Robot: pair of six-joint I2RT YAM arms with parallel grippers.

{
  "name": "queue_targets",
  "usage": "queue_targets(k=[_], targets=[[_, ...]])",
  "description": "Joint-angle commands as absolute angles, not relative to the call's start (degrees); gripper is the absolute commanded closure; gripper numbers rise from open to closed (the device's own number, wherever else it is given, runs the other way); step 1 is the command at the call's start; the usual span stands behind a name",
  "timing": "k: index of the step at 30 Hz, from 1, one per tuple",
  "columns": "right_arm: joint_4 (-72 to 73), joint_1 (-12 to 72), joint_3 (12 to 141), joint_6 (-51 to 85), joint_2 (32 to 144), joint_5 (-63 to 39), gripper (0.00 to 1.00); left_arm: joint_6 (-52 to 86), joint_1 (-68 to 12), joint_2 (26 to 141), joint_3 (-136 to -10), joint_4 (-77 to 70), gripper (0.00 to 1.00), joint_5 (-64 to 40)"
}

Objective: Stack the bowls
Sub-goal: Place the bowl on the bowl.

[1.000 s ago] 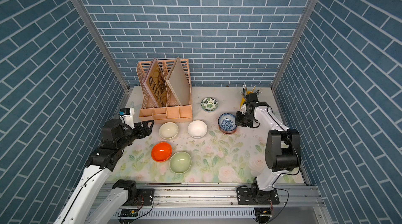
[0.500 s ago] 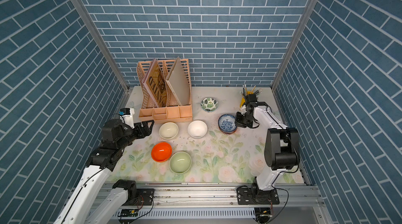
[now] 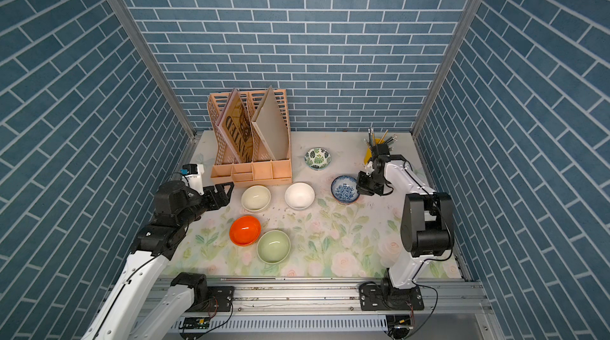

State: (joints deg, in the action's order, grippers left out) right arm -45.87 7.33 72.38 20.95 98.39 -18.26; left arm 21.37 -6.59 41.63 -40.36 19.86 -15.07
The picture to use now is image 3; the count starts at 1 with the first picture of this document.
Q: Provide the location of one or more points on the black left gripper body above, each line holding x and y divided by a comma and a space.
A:
198, 204

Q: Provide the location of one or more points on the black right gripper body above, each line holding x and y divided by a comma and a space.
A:
369, 184

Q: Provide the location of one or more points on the blue floral bowl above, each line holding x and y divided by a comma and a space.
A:
344, 189

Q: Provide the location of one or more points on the green leaf pattern bowl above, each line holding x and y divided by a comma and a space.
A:
317, 158

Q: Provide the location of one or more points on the cream bowl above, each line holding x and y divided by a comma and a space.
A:
256, 198

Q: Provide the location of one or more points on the light green bowl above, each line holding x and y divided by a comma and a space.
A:
273, 247

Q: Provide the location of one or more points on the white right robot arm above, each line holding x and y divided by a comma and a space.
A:
426, 224

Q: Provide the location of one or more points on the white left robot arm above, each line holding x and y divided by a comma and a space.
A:
150, 253

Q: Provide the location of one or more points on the yellow metal pencil cup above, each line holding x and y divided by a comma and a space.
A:
368, 154

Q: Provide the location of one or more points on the floral table mat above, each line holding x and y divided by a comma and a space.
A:
328, 239

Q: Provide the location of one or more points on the orange bowl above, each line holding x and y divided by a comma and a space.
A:
245, 231

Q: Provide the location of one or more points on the white bowl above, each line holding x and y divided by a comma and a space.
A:
299, 196

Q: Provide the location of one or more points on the peach plastic file organizer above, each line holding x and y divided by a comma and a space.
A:
253, 137

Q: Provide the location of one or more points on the brown lettered book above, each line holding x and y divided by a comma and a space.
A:
234, 126

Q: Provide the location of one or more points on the green circuit board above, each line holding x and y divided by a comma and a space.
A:
195, 323

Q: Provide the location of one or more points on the beige folder board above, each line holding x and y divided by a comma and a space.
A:
269, 124

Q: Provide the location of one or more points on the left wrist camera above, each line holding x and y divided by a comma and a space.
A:
192, 175

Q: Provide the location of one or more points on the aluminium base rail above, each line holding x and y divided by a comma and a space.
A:
281, 305

